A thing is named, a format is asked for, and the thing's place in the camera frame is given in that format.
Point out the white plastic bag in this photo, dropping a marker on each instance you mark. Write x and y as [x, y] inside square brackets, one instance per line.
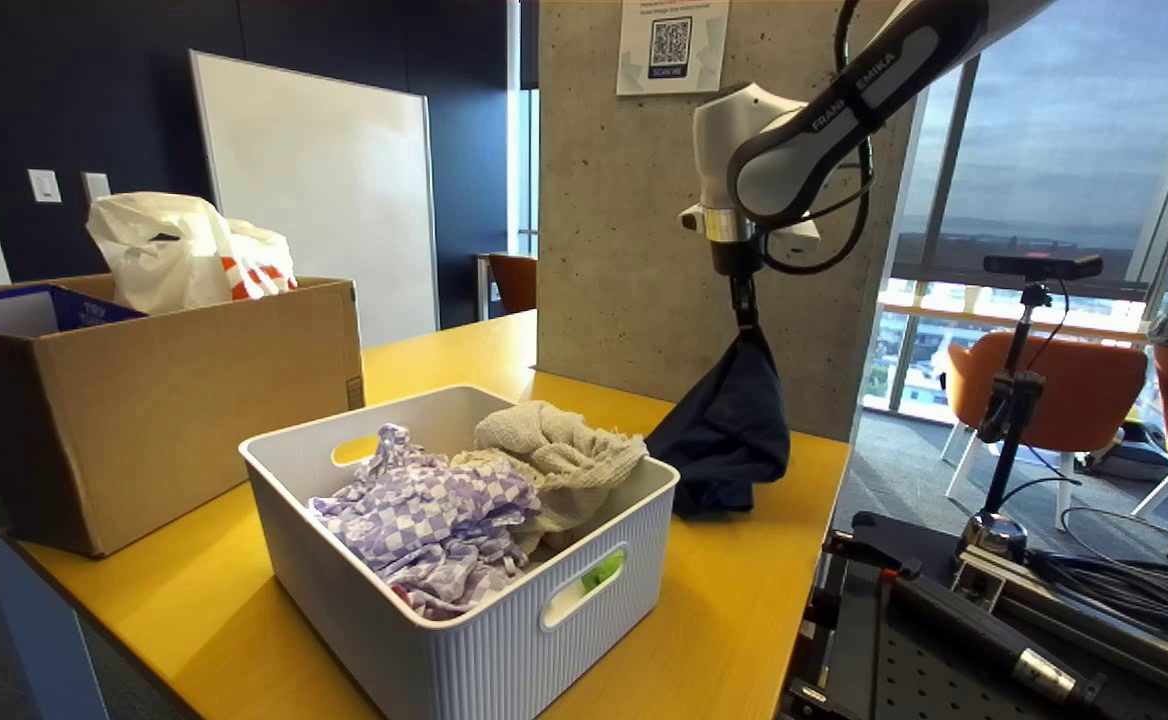
[174, 252]

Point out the wall light switches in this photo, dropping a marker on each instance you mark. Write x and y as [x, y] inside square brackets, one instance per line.
[49, 191]

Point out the camera on black tripod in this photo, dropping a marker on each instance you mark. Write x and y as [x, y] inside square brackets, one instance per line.
[1016, 390]

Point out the white ribbed storage container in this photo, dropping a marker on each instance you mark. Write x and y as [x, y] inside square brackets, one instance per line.
[514, 654]

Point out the brown cardboard box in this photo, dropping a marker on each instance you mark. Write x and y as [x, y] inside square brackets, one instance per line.
[118, 422]

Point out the navy blue t-shirt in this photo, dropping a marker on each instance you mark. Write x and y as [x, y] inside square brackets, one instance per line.
[727, 433]

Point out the white whiteboard panel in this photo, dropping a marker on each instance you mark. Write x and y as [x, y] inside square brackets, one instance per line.
[337, 170]

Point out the beige cloth in container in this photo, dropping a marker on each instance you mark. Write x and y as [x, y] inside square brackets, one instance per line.
[571, 466]

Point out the QR code wall sign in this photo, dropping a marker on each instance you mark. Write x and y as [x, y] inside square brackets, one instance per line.
[670, 46]

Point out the purple checkered cloth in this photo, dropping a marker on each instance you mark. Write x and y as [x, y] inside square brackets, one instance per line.
[438, 530]

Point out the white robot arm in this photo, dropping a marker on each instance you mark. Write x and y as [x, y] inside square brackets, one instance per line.
[767, 157]

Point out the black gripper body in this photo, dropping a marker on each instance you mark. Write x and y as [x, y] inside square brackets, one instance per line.
[736, 260]

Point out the orange chair left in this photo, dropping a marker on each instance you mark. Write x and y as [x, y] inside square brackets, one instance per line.
[1087, 392]

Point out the black perforated mounting board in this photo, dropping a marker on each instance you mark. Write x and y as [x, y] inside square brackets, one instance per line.
[923, 627]

